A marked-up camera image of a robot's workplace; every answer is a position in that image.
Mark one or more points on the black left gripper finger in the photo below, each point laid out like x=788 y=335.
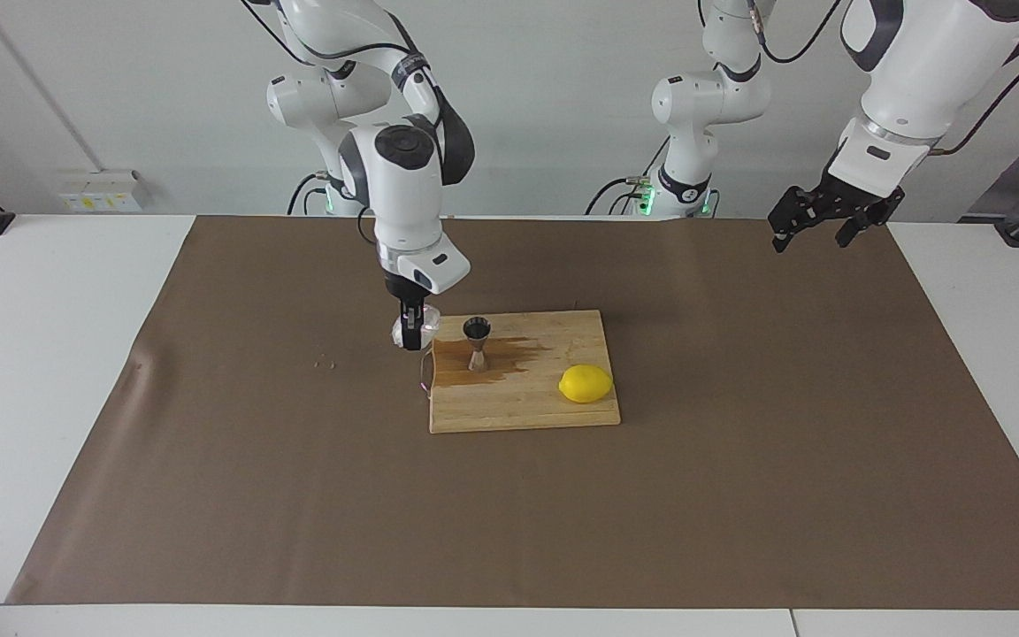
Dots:
x=863 y=223
x=797 y=208

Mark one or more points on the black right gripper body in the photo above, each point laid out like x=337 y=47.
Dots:
x=399 y=292

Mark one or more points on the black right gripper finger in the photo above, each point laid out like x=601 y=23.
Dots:
x=412 y=323

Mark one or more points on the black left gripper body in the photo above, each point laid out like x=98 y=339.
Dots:
x=854 y=202

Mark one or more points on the clear plastic cup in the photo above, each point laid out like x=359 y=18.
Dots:
x=432 y=323

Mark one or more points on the steel double jigger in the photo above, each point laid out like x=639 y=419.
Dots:
x=477 y=332

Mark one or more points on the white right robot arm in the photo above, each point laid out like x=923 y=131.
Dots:
x=403 y=190

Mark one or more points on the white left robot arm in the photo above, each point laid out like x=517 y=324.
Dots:
x=934 y=62

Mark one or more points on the wooden cutting board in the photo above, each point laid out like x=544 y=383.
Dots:
x=509 y=402

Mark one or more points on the yellow lemon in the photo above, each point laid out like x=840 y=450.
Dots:
x=586 y=384

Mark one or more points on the brown paper table mat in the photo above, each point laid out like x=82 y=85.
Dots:
x=297 y=495

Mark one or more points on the white wall socket box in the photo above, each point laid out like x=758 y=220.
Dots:
x=101 y=193

